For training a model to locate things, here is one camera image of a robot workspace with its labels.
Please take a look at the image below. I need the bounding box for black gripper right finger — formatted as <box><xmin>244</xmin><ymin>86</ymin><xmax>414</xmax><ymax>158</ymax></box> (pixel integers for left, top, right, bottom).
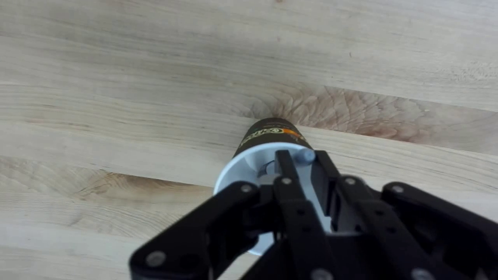
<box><xmin>309</xmin><ymin>151</ymin><xmax>498</xmax><ymax>280</ymax></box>

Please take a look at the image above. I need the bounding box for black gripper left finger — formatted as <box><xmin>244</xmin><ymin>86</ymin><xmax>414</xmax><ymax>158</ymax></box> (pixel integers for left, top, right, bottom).
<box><xmin>129</xmin><ymin>150</ymin><xmax>339</xmax><ymax>280</ymax></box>

